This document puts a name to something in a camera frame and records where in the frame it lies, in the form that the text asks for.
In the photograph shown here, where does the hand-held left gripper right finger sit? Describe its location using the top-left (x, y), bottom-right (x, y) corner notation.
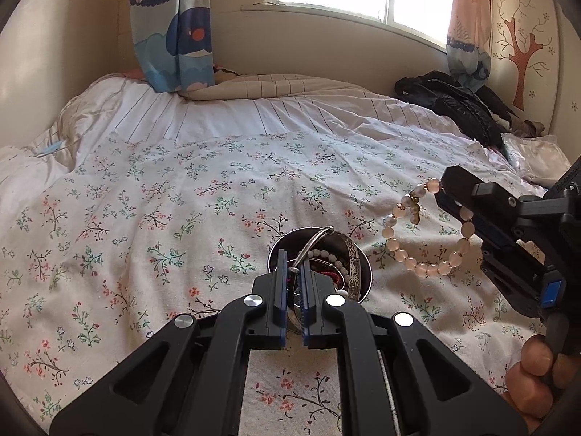
top-left (297, 259), bottom-right (529, 436)

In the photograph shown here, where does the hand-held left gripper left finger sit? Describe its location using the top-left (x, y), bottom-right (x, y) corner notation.
top-left (49, 249), bottom-right (291, 436)

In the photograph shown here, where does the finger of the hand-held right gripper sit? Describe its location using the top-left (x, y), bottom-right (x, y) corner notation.
top-left (433, 193), bottom-right (519, 250)
top-left (441, 166), bottom-right (519, 219)

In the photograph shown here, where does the white bead bracelet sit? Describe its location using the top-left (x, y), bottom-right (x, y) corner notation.
top-left (308, 249), bottom-right (351, 297)

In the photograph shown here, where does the round metal bowl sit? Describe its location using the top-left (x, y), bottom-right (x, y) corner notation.
top-left (267, 227), bottom-right (374, 332)

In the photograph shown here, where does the thin silver bangle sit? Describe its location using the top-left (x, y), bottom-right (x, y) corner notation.
top-left (290, 227), bottom-right (337, 279)

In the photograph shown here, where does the pink translucent bead bracelet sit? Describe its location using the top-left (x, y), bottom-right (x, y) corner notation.
top-left (382, 178), bottom-right (475, 277)

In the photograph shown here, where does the person's right hand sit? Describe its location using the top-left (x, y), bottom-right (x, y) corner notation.
top-left (499, 334), bottom-right (581, 428)

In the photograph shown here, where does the wide engraved silver bangle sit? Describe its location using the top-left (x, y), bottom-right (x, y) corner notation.
top-left (336, 235), bottom-right (366, 304)

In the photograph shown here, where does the black jacket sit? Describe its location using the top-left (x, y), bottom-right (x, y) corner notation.
top-left (394, 70), bottom-right (515, 149)

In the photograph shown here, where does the white plastic bag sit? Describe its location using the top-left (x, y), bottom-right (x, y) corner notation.
top-left (501, 134), bottom-right (573, 187)

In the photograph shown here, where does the floral blanket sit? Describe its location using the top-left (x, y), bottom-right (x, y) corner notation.
top-left (0, 129), bottom-right (550, 436)

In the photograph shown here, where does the sailboat print curtain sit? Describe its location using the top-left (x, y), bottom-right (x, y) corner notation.
top-left (446, 0), bottom-right (493, 94)

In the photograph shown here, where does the white striped duvet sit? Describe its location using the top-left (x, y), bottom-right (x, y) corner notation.
top-left (0, 73), bottom-right (504, 188)

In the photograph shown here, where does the beige striped quilt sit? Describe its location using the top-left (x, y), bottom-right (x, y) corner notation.
top-left (179, 73), bottom-right (395, 101)

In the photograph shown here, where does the light blue face mask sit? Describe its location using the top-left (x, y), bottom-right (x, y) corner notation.
top-left (33, 141), bottom-right (65, 158)

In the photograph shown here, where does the whale print curtain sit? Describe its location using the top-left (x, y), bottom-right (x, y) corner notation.
top-left (129, 0), bottom-right (217, 94)

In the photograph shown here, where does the red cord bracelet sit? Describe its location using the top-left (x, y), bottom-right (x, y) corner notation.
top-left (312, 270), bottom-right (346, 288)

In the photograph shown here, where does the tree wall sticker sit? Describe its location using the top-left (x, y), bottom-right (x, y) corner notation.
top-left (492, 0), bottom-right (557, 112)

